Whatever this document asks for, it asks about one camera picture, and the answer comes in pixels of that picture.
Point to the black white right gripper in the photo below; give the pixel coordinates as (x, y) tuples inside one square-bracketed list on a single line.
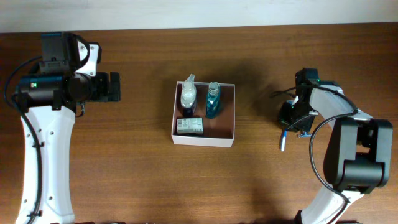
[(292, 116)]

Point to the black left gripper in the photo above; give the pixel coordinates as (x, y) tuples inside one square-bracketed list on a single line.
[(106, 86)]

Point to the blue razor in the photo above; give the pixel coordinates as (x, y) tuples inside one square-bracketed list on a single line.
[(304, 134)]

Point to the blue white toothbrush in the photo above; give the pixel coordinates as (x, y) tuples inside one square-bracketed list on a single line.
[(283, 140)]

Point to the blue mouthwash bottle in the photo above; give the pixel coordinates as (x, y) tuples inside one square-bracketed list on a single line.
[(213, 100)]

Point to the green white soap box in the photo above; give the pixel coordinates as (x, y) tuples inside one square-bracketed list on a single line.
[(190, 126)]

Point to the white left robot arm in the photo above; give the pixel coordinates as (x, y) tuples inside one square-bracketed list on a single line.
[(49, 99)]

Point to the foam soap pump bottle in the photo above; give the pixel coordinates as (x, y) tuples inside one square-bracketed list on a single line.
[(188, 97)]

